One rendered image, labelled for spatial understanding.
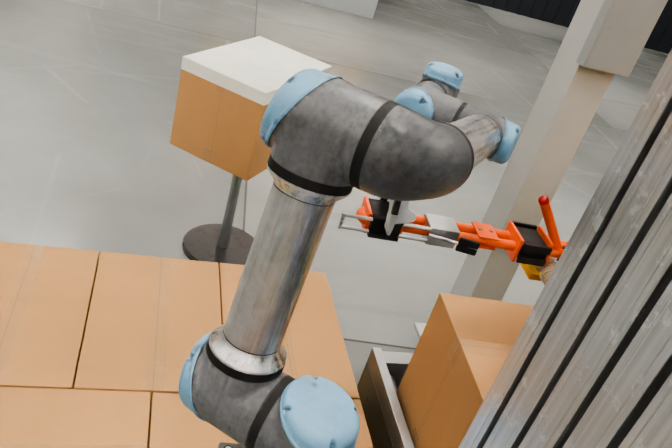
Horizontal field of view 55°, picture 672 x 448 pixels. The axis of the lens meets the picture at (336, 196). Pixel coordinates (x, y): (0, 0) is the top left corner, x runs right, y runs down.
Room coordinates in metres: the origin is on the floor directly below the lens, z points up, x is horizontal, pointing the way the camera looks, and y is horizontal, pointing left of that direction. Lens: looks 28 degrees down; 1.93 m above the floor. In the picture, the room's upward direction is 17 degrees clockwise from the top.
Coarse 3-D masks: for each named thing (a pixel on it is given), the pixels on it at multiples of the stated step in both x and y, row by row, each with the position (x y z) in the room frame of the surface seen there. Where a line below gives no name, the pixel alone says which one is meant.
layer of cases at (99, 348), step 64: (0, 256) 1.54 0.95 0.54; (64, 256) 1.62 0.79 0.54; (128, 256) 1.72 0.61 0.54; (0, 320) 1.29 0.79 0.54; (64, 320) 1.36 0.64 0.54; (128, 320) 1.43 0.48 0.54; (192, 320) 1.51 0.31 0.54; (320, 320) 1.70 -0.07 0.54; (0, 384) 1.09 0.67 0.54; (64, 384) 1.15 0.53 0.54; (128, 384) 1.21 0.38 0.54
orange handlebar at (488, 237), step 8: (360, 208) 1.21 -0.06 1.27; (416, 216) 1.25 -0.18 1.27; (424, 216) 1.26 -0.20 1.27; (416, 224) 1.21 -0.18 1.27; (456, 224) 1.27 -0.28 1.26; (464, 224) 1.28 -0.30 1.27; (472, 224) 1.29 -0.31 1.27; (480, 224) 1.29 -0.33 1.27; (488, 224) 1.31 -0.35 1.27; (408, 232) 1.20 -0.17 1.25; (416, 232) 1.20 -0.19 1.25; (424, 232) 1.21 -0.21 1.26; (464, 232) 1.25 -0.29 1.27; (472, 232) 1.28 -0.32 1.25; (480, 232) 1.26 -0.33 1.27; (488, 232) 1.27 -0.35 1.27; (496, 232) 1.29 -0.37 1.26; (504, 232) 1.30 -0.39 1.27; (480, 240) 1.24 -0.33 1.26; (488, 240) 1.25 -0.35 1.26; (496, 240) 1.25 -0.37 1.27; (504, 240) 1.26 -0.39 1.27; (488, 248) 1.25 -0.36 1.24; (504, 248) 1.26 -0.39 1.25; (512, 248) 1.26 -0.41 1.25; (552, 256) 1.29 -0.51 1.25; (560, 256) 1.29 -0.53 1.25
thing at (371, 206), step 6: (366, 198) 1.23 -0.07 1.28; (366, 204) 1.21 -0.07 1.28; (372, 204) 1.22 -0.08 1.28; (378, 204) 1.22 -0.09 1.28; (384, 204) 1.23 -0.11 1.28; (366, 210) 1.20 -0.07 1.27; (372, 210) 1.19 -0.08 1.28; (378, 210) 1.20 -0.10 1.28; (384, 210) 1.21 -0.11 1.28; (372, 216) 1.18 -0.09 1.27; (384, 216) 1.18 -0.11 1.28; (366, 222) 1.17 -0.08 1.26; (366, 228) 1.17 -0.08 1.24; (402, 228) 1.19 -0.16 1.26
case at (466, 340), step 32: (448, 320) 1.37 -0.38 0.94; (480, 320) 1.39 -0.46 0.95; (512, 320) 1.44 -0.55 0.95; (416, 352) 1.45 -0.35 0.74; (448, 352) 1.30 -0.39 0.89; (480, 352) 1.26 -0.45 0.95; (416, 384) 1.38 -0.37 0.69; (448, 384) 1.24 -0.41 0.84; (480, 384) 1.15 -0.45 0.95; (416, 416) 1.31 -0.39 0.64; (448, 416) 1.19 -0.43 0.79
